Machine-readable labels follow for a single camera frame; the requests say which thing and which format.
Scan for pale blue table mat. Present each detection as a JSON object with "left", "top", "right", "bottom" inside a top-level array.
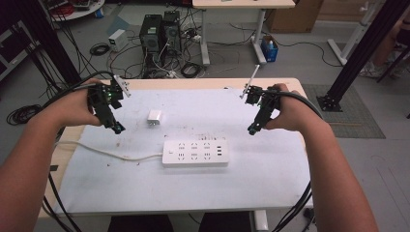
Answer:
[{"left": 52, "top": 88, "right": 314, "bottom": 217}]

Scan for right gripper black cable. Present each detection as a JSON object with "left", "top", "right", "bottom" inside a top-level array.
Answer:
[{"left": 267, "top": 90, "right": 324, "bottom": 119}]

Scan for blue box with bottle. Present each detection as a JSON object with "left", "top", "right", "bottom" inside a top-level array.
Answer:
[{"left": 260, "top": 35, "right": 279, "bottom": 63}]

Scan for black coiled cable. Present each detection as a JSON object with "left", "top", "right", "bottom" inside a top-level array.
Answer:
[
  {"left": 6, "top": 103, "right": 43, "bottom": 126},
  {"left": 89, "top": 43, "right": 111, "bottom": 56},
  {"left": 180, "top": 62, "right": 205, "bottom": 79}
]

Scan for grey floor mat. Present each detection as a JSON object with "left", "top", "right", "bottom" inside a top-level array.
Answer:
[{"left": 301, "top": 83, "right": 387, "bottom": 139}]

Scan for round white table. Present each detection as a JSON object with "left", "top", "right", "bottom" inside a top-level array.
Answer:
[{"left": 42, "top": 0, "right": 106, "bottom": 22}]

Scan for black cable bundle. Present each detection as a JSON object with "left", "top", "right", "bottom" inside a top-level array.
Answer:
[
  {"left": 42, "top": 172, "right": 83, "bottom": 232},
  {"left": 272, "top": 181, "right": 314, "bottom": 232}
]

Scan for black computer tower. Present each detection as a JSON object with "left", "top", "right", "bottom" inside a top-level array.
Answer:
[
  {"left": 138, "top": 14, "right": 163, "bottom": 54},
  {"left": 161, "top": 10, "right": 182, "bottom": 56}
]

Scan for person's right hand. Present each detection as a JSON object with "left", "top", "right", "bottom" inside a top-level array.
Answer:
[{"left": 264, "top": 82, "right": 332, "bottom": 133}]

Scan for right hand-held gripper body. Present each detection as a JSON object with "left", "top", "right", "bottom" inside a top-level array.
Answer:
[{"left": 240, "top": 64, "right": 281, "bottom": 112}]

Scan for white metal stand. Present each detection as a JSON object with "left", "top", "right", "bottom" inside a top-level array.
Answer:
[{"left": 327, "top": 0, "right": 385, "bottom": 66}]

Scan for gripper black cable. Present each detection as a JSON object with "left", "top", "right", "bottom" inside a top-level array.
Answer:
[
  {"left": 41, "top": 71, "right": 116, "bottom": 111},
  {"left": 267, "top": 90, "right": 324, "bottom": 119}
]

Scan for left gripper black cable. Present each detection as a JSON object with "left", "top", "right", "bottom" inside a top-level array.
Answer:
[{"left": 41, "top": 71, "right": 116, "bottom": 111}]

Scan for white power strip cord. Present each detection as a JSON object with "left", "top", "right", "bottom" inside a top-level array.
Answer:
[{"left": 55, "top": 140, "right": 164, "bottom": 161}]

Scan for light wooden desk white legs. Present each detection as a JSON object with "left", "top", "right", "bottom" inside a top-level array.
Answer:
[{"left": 191, "top": 0, "right": 296, "bottom": 67}]

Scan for person's left hand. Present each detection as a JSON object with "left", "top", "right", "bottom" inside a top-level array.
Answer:
[{"left": 43, "top": 78, "right": 104, "bottom": 129}]

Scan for small white box device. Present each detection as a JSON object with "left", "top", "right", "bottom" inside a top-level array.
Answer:
[{"left": 107, "top": 28, "right": 130, "bottom": 52}]

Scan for white charger plug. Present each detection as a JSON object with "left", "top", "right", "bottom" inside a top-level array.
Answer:
[{"left": 146, "top": 109, "right": 162, "bottom": 128}]

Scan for brown cardboard box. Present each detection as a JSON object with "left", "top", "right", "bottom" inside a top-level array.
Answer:
[{"left": 264, "top": 0, "right": 325, "bottom": 34}]

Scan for white table leg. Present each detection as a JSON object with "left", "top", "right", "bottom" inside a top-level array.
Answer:
[{"left": 252, "top": 210, "right": 269, "bottom": 232}]

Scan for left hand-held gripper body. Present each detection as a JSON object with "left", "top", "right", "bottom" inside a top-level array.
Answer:
[{"left": 87, "top": 75, "right": 132, "bottom": 114}]

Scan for white power strip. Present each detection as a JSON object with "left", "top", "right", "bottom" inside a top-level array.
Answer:
[{"left": 161, "top": 137, "right": 230, "bottom": 168}]

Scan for black aluminium post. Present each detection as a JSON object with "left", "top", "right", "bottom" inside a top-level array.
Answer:
[
  {"left": 13, "top": 0, "right": 82, "bottom": 86},
  {"left": 316, "top": 0, "right": 410, "bottom": 112}
]

